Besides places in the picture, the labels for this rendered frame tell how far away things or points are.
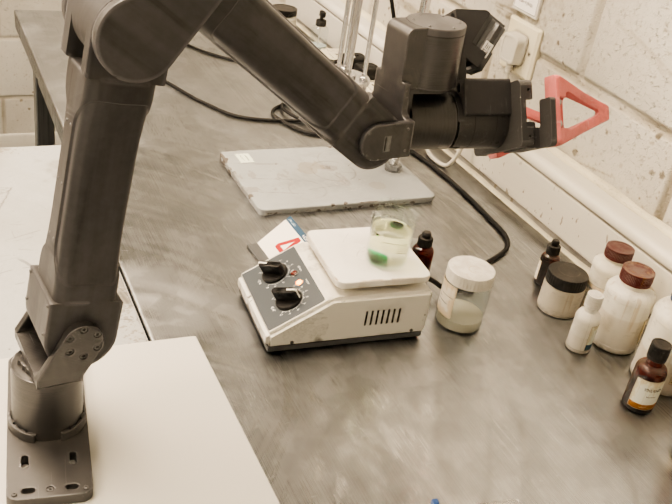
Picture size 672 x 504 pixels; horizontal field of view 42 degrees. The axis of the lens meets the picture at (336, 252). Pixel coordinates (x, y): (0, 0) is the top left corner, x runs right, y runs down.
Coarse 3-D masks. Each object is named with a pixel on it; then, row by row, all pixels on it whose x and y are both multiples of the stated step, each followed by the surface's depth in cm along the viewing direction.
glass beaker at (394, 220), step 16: (384, 208) 101; (400, 208) 101; (416, 208) 100; (384, 224) 97; (400, 224) 97; (416, 224) 99; (368, 240) 100; (384, 240) 98; (400, 240) 98; (368, 256) 101; (384, 256) 99; (400, 256) 99
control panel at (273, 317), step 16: (288, 256) 105; (256, 272) 105; (288, 272) 103; (304, 272) 102; (256, 288) 103; (272, 288) 102; (304, 288) 100; (256, 304) 101; (272, 304) 100; (304, 304) 98; (272, 320) 98; (288, 320) 97
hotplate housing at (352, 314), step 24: (312, 264) 103; (240, 288) 105; (336, 288) 99; (360, 288) 99; (384, 288) 100; (408, 288) 101; (312, 312) 97; (336, 312) 98; (360, 312) 99; (384, 312) 100; (408, 312) 102; (264, 336) 97; (288, 336) 97; (312, 336) 98; (336, 336) 100; (360, 336) 101; (384, 336) 103; (408, 336) 104
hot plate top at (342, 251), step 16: (320, 240) 104; (336, 240) 104; (352, 240) 105; (320, 256) 101; (336, 256) 101; (352, 256) 102; (416, 256) 104; (336, 272) 98; (352, 272) 99; (368, 272) 99; (384, 272) 100; (400, 272) 100; (416, 272) 101
